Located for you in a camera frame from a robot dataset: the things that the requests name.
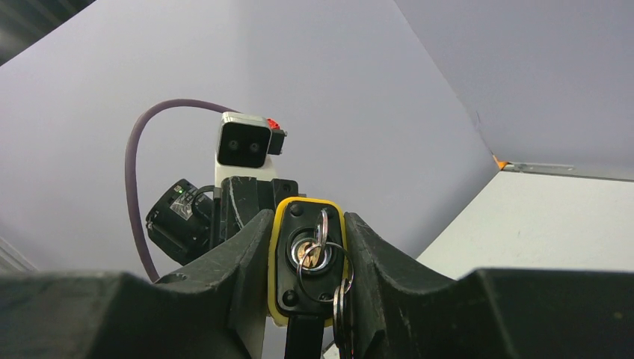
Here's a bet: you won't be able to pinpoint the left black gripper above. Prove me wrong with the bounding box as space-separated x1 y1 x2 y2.
212 176 299 248

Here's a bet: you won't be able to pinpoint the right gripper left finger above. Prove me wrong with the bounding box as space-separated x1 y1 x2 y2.
1 210 274 358

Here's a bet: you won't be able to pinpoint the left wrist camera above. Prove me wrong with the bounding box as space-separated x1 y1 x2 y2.
214 111 288 187

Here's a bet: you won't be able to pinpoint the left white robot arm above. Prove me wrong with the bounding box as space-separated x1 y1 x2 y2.
146 176 299 266

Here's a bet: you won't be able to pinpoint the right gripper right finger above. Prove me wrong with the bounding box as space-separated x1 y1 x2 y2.
345 212 633 358

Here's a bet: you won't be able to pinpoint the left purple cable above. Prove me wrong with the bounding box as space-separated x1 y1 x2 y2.
124 98 240 283

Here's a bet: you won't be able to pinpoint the yellow padlock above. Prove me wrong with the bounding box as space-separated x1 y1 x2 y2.
267 197 348 328

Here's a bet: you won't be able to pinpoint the silver keys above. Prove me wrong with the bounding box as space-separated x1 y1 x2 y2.
290 205 354 358

